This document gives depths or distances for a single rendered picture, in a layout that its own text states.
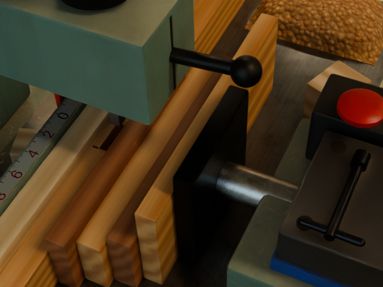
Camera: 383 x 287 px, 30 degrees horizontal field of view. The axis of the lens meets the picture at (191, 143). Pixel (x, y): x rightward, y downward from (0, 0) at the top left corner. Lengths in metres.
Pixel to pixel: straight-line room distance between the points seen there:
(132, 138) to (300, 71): 0.19
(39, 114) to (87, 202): 0.29
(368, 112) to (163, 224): 0.14
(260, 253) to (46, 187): 0.16
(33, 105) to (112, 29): 0.36
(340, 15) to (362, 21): 0.02
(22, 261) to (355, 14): 0.37
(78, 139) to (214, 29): 0.19
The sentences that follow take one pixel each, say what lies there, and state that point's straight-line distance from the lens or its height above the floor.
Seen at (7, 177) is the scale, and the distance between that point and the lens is 0.51.
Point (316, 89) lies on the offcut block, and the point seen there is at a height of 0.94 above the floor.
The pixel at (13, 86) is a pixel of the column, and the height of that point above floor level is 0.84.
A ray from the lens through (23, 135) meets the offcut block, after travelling 0.70.
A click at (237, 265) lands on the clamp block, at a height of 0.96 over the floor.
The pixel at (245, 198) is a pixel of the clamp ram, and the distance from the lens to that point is 0.48.
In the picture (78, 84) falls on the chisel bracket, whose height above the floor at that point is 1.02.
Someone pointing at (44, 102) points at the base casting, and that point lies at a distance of 0.77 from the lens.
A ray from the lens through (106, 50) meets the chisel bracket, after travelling 0.43.
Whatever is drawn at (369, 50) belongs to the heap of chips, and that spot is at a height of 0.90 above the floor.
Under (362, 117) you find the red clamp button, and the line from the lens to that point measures 0.44.
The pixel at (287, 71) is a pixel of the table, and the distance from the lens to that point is 0.64.
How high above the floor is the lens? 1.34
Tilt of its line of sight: 50 degrees down
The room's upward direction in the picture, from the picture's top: 2 degrees counter-clockwise
